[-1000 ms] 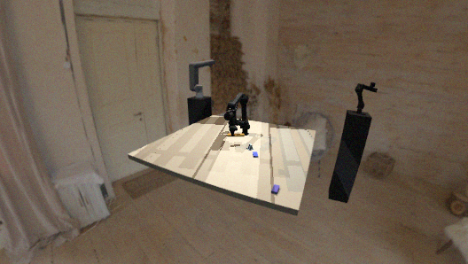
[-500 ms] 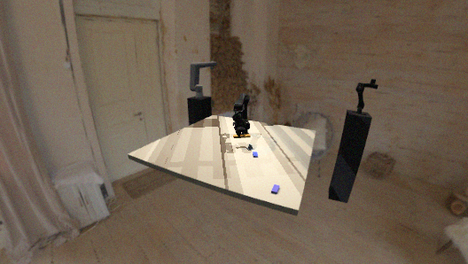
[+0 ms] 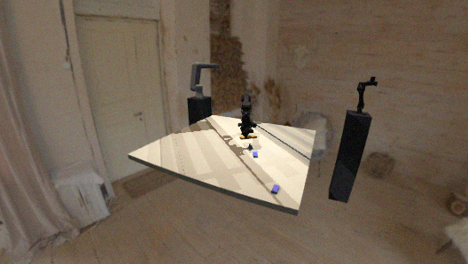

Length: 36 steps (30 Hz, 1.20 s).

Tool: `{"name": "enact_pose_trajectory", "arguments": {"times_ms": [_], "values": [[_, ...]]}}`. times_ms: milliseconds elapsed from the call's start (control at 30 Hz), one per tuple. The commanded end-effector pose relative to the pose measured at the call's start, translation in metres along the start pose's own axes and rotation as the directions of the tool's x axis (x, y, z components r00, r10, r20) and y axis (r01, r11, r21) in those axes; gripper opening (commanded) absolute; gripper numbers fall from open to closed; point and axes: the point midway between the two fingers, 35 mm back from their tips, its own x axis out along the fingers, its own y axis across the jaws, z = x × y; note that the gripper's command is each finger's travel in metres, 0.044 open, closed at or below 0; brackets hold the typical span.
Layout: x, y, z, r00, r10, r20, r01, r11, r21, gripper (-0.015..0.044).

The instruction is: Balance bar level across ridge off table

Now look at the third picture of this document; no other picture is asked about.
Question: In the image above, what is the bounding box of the small purple block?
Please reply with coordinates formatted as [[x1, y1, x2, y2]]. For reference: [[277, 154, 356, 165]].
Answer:
[[271, 184, 279, 195]]

